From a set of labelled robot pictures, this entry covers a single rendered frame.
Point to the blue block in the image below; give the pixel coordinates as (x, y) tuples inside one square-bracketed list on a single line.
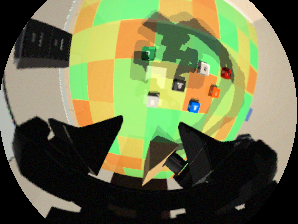
[(193, 106)]

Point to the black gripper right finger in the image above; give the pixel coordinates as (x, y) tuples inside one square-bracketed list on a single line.
[(204, 153)]

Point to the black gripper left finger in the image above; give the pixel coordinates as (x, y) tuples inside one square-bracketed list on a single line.
[(91, 143)]

